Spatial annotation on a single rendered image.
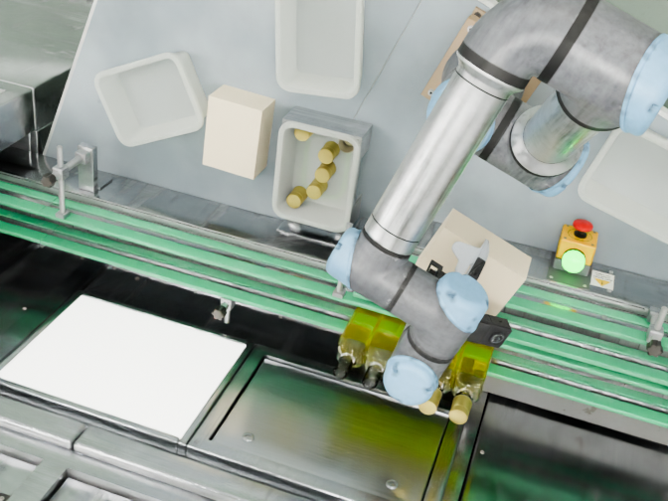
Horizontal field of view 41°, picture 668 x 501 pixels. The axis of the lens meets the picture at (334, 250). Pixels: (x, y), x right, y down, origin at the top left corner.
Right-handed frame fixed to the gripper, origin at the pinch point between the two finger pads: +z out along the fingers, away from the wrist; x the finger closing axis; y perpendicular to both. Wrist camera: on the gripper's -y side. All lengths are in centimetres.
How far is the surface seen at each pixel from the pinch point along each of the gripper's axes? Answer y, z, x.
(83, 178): 78, 24, 48
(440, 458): -16.5, -4.9, 34.8
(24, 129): 98, 30, 50
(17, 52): 117, 51, 48
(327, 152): 33.9, 28.6, 11.1
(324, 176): 32.0, 28.5, 16.3
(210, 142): 57, 27, 24
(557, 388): -30.0, 15.0, 20.4
